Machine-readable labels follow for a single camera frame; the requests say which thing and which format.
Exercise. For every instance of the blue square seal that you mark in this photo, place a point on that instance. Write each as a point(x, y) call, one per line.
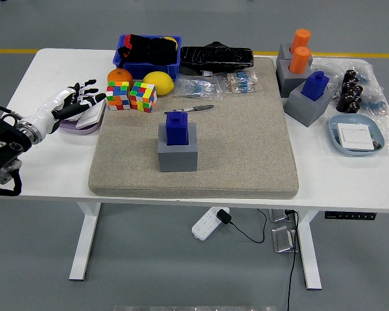
point(178, 129)
point(315, 87)

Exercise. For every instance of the yellow round object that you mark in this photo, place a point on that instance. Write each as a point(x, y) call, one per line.
point(172, 41)

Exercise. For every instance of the colourful puzzle cube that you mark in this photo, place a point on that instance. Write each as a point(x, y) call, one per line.
point(117, 96)
point(143, 97)

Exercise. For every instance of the bag of taped resistors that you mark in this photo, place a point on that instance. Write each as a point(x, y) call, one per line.
point(241, 82)

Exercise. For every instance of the bag of blue resistors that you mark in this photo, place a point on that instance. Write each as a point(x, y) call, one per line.
point(196, 88)

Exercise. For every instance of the metal floor socket box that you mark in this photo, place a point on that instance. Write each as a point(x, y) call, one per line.
point(278, 215)
point(282, 239)

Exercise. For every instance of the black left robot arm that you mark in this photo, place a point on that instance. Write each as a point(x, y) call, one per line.
point(3, 152)

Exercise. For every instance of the black cloth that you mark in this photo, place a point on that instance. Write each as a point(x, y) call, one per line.
point(149, 50)

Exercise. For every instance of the clear plastic bag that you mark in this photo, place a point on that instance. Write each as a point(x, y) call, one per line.
point(376, 87)

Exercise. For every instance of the orange cylinder seal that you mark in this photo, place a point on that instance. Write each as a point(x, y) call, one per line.
point(299, 61)
point(301, 39)

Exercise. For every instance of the grey seal holder block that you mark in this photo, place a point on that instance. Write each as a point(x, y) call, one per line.
point(290, 82)
point(282, 52)
point(306, 111)
point(178, 160)

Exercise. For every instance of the black table control panel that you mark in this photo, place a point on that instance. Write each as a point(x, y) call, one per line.
point(350, 215)

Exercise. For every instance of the white power strip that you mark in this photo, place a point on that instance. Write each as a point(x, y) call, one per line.
point(204, 226)

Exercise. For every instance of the orange fruit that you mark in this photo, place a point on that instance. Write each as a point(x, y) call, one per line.
point(120, 76)

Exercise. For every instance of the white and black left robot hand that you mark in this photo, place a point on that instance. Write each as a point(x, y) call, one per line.
point(50, 110)

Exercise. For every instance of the light blue dish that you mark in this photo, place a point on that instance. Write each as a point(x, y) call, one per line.
point(355, 120)

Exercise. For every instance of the purple dish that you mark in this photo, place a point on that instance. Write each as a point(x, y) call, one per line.
point(88, 130)

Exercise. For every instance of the grey-brown mat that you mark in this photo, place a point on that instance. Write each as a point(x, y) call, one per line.
point(240, 145)

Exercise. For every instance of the white table leg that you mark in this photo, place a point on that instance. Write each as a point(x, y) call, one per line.
point(309, 252)
point(84, 243)

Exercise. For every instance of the black power adapter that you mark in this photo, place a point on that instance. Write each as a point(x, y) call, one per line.
point(223, 217)

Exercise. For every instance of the black plastic tray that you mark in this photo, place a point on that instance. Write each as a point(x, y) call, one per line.
point(214, 58)

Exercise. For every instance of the yellow lemon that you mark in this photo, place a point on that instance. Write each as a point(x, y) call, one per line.
point(159, 83)

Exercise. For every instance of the white switch panel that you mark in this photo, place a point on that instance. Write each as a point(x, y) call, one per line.
point(91, 118)
point(356, 138)

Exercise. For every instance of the blue plastic bin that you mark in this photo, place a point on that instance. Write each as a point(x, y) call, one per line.
point(149, 71)

